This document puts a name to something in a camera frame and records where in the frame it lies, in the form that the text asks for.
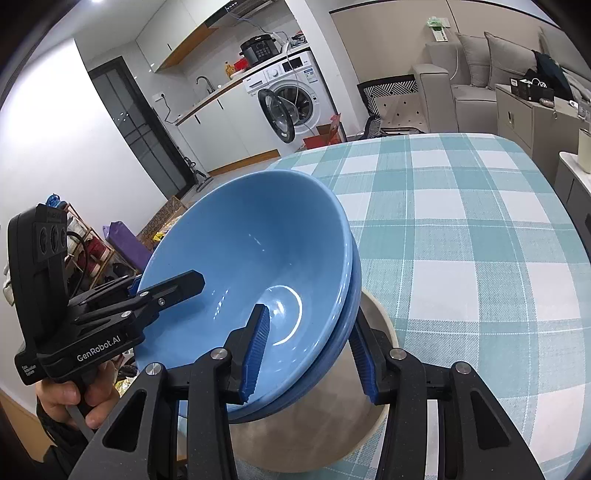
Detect light blue bowl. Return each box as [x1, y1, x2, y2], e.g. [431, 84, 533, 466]
[134, 170, 353, 418]

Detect beige plate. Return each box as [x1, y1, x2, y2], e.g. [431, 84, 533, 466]
[230, 289, 400, 474]

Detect white kitchen base cabinets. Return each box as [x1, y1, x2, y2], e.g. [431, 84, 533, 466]
[176, 81, 280, 174]

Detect person hand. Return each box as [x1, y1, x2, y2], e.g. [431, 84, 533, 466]
[35, 360, 119, 430]

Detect wooden shoe rack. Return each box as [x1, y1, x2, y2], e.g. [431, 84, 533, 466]
[64, 203, 138, 297]

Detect cardboard box on floor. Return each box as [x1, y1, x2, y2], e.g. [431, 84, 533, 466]
[136, 196, 187, 251]

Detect black glass door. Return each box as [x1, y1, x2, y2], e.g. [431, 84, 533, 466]
[88, 57, 195, 198]

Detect teal checked tablecloth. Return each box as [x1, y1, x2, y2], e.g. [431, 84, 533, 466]
[276, 133, 590, 479]

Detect red open cardboard box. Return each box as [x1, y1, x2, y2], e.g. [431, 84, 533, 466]
[304, 114, 342, 150]

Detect white washing machine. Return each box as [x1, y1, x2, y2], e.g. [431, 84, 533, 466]
[243, 49, 337, 156]

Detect white marble coffee table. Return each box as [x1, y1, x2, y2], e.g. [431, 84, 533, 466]
[555, 151, 590, 236]

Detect black pressure cooker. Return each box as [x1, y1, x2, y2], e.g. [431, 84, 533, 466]
[240, 34, 280, 67]

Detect black range hood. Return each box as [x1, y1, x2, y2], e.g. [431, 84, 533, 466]
[221, 0, 274, 20]

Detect grey drawer cabinet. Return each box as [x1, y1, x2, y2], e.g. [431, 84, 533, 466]
[495, 84, 583, 184]

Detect cream tumbler cup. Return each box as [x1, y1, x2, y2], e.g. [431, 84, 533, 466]
[577, 128, 591, 174]

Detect grey sofa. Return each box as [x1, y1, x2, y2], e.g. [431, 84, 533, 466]
[413, 26, 590, 134]

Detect black box on cabinet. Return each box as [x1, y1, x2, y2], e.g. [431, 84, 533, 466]
[510, 78, 554, 103]

